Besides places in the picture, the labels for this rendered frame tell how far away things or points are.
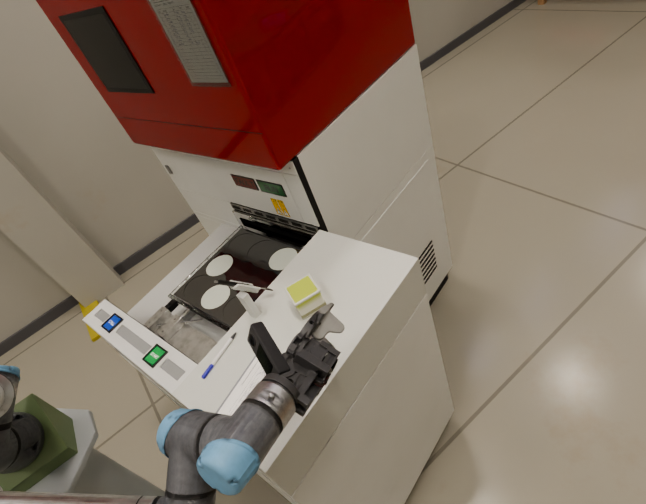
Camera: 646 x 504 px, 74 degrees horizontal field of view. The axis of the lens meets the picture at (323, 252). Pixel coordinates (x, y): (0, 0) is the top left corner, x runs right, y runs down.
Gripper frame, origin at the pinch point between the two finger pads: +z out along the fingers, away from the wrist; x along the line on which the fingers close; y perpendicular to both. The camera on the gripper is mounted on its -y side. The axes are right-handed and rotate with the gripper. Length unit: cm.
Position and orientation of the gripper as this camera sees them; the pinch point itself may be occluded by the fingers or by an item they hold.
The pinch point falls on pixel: (323, 314)
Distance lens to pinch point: 85.1
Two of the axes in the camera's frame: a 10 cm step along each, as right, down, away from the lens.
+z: 4.6, -4.9, 7.4
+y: 8.6, 4.6, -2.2
